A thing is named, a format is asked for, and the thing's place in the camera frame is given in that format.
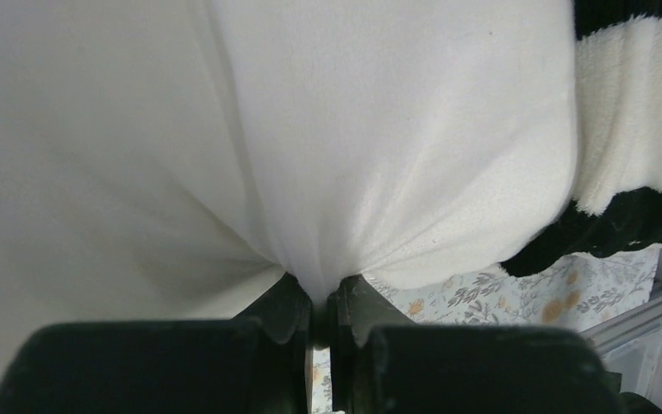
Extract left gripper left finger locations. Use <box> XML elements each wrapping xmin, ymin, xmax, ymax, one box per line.
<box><xmin>238</xmin><ymin>273</ymin><xmax>313</xmax><ymax>413</ymax></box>

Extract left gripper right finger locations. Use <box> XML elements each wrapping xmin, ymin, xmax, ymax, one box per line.
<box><xmin>327</xmin><ymin>275</ymin><xmax>414</xmax><ymax>413</ymax></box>

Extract white pillow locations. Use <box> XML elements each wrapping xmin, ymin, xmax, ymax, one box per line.
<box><xmin>0</xmin><ymin>1</ymin><xmax>578</xmax><ymax>376</ymax></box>

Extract black white striped pillowcase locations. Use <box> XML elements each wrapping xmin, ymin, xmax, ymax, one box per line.
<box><xmin>502</xmin><ymin>1</ymin><xmax>662</xmax><ymax>277</ymax></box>

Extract floral patterned table mat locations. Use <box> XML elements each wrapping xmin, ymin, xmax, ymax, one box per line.
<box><xmin>310</xmin><ymin>247</ymin><xmax>660</xmax><ymax>414</ymax></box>

